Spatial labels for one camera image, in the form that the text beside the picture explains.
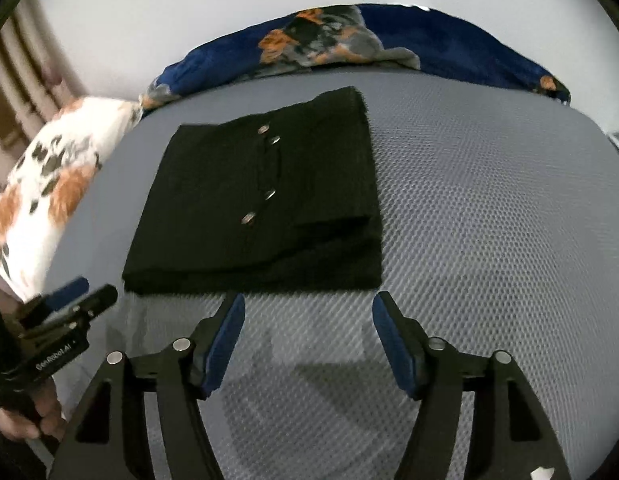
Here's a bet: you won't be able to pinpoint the white floral pillow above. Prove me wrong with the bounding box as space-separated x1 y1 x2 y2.
0 96 143 306

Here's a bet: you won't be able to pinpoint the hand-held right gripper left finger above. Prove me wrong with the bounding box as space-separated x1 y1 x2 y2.
48 291 246 480

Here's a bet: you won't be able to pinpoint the grey mesh mattress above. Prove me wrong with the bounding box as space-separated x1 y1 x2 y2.
54 67 619 480

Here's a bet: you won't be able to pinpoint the person's left hand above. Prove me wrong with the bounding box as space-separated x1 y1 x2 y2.
0 374 68 443

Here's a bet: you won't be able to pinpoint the black pants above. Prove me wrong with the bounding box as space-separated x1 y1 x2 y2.
122 86 384 297

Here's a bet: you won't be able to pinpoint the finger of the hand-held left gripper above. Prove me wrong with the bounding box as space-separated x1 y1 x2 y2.
64 284 119 323
42 276 89 312

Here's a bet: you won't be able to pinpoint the blue floral blanket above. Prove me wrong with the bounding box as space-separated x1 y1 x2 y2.
138 4 573 112

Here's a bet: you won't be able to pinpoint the beige curtain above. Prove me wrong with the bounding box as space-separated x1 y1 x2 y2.
0 0 91 192

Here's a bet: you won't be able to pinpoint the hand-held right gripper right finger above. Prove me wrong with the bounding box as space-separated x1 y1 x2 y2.
372 291 573 480

